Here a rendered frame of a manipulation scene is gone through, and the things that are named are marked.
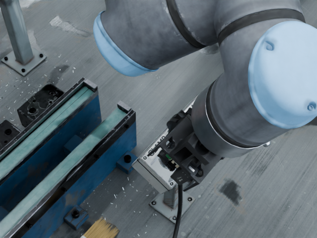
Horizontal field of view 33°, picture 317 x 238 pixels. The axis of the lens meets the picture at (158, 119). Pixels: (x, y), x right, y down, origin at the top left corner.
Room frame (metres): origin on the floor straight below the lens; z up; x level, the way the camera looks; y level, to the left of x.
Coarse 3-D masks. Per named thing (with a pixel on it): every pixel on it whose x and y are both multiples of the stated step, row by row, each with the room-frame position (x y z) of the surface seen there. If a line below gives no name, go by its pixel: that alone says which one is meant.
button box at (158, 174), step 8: (192, 104) 0.53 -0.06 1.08; (160, 136) 0.46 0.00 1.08; (152, 144) 0.45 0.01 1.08; (144, 152) 0.43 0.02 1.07; (136, 160) 0.43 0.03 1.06; (144, 160) 0.42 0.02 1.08; (152, 160) 0.42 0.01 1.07; (160, 160) 0.42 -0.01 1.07; (136, 168) 0.42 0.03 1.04; (144, 168) 0.41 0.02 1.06; (152, 168) 0.41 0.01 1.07; (160, 168) 0.41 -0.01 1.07; (144, 176) 0.41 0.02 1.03; (152, 176) 0.40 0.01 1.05; (160, 176) 0.40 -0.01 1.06; (168, 176) 0.40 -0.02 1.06; (152, 184) 0.40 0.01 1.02; (160, 184) 0.40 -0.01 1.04; (168, 184) 0.39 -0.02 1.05; (160, 192) 0.39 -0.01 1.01
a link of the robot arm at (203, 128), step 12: (204, 96) 0.36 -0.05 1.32; (192, 108) 0.36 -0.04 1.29; (204, 108) 0.34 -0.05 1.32; (192, 120) 0.35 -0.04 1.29; (204, 120) 0.33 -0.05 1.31; (204, 132) 0.33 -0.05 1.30; (216, 132) 0.32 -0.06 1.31; (204, 144) 0.32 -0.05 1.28; (216, 144) 0.31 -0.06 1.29; (228, 144) 0.31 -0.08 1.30; (264, 144) 0.32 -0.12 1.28; (228, 156) 0.31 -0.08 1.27; (240, 156) 0.32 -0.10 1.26
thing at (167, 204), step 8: (176, 184) 0.47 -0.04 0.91; (168, 192) 0.47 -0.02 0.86; (176, 192) 0.47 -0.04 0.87; (184, 192) 0.50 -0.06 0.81; (152, 200) 0.48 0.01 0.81; (160, 200) 0.48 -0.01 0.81; (168, 200) 0.47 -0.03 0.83; (176, 200) 0.47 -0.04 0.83; (184, 200) 0.48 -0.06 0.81; (192, 200) 0.48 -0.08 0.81; (160, 208) 0.46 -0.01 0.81; (168, 208) 0.47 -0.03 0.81; (176, 208) 0.47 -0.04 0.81; (184, 208) 0.47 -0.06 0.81; (168, 216) 0.45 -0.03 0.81; (176, 216) 0.45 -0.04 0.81; (176, 224) 0.41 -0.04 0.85; (176, 232) 0.40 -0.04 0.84
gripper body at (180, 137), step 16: (176, 128) 0.38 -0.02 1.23; (192, 128) 0.38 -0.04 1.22; (160, 144) 0.35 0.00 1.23; (176, 144) 0.36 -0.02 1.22; (192, 144) 0.33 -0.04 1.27; (176, 160) 0.34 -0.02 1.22; (192, 160) 0.34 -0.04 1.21; (208, 160) 0.31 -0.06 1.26; (176, 176) 0.34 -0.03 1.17; (192, 176) 0.32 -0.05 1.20
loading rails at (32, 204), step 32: (64, 96) 0.65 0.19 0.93; (96, 96) 0.67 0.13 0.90; (32, 128) 0.57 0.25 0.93; (64, 128) 0.59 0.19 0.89; (96, 128) 0.58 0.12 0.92; (128, 128) 0.60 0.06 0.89; (0, 160) 0.50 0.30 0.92; (32, 160) 0.52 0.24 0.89; (64, 160) 0.50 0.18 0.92; (96, 160) 0.52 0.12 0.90; (128, 160) 0.56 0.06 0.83; (0, 192) 0.45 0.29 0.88; (32, 192) 0.44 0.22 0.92; (64, 192) 0.45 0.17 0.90; (0, 224) 0.37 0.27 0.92; (32, 224) 0.38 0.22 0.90
